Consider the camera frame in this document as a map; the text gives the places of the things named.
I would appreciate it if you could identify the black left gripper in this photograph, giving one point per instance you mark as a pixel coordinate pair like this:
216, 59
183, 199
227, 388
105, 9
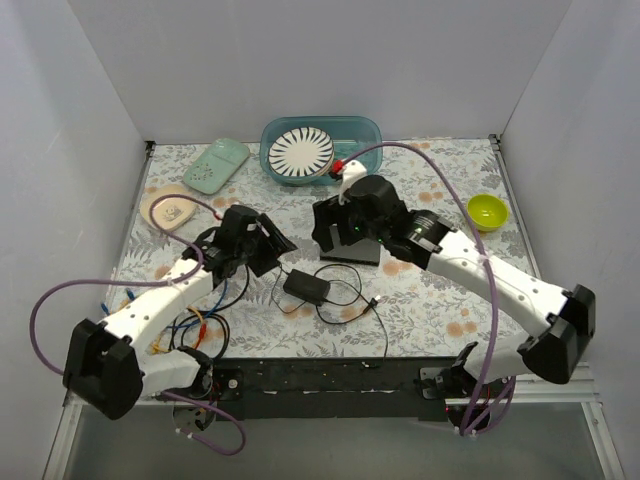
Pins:
270, 241

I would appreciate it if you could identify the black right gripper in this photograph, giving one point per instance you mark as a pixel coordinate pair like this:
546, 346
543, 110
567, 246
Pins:
335, 215

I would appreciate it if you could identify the black network switch box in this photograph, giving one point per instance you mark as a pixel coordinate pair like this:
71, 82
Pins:
363, 252

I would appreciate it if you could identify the black power adapter brick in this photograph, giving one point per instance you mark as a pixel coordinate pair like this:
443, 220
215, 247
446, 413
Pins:
306, 287

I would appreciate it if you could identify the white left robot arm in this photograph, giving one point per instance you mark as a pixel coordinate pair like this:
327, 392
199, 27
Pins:
107, 363

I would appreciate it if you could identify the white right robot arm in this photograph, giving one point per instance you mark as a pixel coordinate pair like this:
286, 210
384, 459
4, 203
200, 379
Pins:
558, 324

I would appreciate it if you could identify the green rectangular ceramic dish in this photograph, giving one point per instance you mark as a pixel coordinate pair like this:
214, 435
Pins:
216, 165

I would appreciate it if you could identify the beige square panda dish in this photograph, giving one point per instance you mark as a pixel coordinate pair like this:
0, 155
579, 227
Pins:
171, 213

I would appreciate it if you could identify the teal plastic basin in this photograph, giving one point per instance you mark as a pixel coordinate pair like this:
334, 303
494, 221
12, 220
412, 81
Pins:
350, 134

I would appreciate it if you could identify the floral table mat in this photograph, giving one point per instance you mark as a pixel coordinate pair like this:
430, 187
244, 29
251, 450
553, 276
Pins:
393, 309

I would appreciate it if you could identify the blue striped white plate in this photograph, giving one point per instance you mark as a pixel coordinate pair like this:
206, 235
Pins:
301, 152

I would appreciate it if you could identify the lime green bowl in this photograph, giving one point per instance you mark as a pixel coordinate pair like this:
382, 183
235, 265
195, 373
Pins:
488, 212

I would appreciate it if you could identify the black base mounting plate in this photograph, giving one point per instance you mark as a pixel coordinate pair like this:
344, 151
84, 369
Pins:
303, 388

